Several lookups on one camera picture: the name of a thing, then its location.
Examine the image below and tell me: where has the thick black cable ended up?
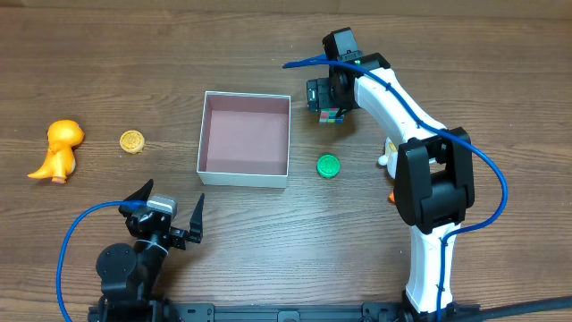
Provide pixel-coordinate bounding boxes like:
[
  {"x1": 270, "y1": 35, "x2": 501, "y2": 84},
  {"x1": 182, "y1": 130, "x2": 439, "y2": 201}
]
[{"x1": 464, "y1": 295, "x2": 572, "y2": 322}]

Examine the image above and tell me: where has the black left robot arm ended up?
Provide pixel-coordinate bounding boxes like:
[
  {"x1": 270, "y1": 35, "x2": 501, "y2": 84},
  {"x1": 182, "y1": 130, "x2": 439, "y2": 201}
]
[{"x1": 96, "y1": 180, "x2": 205, "y2": 302}]

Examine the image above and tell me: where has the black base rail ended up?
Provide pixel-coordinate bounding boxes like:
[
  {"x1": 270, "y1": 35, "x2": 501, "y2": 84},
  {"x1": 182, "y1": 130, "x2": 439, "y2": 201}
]
[{"x1": 87, "y1": 301, "x2": 482, "y2": 322}]

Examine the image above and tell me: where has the yellow round disc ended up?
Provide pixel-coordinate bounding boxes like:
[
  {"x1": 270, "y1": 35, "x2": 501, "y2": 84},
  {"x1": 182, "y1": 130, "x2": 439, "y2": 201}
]
[{"x1": 119, "y1": 130, "x2": 146, "y2": 154}]

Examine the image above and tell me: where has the white box pink interior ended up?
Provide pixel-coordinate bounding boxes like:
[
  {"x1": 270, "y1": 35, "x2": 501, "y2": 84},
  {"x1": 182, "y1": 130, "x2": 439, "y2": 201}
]
[{"x1": 197, "y1": 91, "x2": 291, "y2": 189}]

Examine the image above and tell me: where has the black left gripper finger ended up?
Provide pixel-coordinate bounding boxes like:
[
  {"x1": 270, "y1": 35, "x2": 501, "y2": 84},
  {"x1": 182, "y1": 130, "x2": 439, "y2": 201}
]
[
  {"x1": 187, "y1": 193, "x2": 205, "y2": 243},
  {"x1": 118, "y1": 179, "x2": 154, "y2": 218}
]

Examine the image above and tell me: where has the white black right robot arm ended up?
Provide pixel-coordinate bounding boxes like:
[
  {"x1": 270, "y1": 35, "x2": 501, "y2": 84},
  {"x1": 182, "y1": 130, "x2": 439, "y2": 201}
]
[{"x1": 307, "y1": 55, "x2": 475, "y2": 318}]

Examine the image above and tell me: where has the green round disc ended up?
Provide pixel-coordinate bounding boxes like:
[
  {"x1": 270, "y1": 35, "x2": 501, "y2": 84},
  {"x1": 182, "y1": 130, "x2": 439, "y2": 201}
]
[{"x1": 316, "y1": 154, "x2": 341, "y2": 179}]

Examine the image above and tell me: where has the multicolour puzzle cube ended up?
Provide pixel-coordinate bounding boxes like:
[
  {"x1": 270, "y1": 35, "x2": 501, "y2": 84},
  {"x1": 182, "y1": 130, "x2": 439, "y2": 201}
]
[{"x1": 319, "y1": 108, "x2": 343, "y2": 123}]

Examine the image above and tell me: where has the white plush duck toy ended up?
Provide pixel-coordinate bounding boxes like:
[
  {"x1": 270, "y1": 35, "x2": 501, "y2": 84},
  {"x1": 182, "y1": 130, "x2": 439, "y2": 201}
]
[{"x1": 377, "y1": 138, "x2": 398, "y2": 180}]

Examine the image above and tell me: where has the orange dinosaur figure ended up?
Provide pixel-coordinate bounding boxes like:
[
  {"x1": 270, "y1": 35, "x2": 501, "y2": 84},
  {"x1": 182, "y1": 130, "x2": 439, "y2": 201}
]
[{"x1": 28, "y1": 120, "x2": 85, "y2": 183}]

